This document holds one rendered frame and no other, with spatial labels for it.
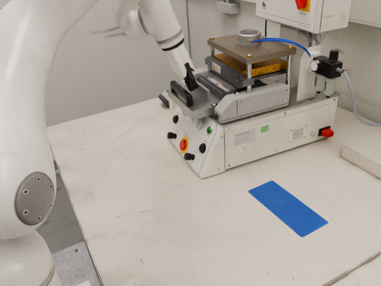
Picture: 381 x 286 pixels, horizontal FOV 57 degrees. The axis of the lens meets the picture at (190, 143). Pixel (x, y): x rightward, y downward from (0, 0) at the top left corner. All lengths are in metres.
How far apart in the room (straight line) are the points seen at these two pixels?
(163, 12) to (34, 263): 0.72
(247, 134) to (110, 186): 0.48
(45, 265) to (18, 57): 0.32
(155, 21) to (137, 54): 1.56
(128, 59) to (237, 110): 1.60
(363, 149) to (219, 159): 0.47
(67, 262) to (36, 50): 0.58
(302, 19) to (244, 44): 0.19
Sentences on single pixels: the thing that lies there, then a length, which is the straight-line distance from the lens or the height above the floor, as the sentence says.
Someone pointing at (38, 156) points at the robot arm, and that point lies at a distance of 0.53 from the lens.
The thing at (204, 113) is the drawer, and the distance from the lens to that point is 1.11.
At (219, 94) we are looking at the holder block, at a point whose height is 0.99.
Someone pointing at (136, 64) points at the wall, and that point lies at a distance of 2.62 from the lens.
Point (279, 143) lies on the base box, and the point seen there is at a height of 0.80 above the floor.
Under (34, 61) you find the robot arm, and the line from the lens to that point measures 0.59.
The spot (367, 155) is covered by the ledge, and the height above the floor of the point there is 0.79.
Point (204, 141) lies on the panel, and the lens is 1.15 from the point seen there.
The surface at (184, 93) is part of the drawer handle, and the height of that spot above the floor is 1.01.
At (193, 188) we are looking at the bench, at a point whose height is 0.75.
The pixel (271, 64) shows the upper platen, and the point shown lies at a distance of 1.19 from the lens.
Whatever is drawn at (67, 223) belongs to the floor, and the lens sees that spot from 2.28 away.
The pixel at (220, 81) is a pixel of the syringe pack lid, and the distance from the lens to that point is 1.21.
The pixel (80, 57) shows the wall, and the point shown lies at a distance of 2.50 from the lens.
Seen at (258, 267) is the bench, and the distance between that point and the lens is 0.90.
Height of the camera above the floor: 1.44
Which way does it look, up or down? 31 degrees down
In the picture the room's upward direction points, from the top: 5 degrees counter-clockwise
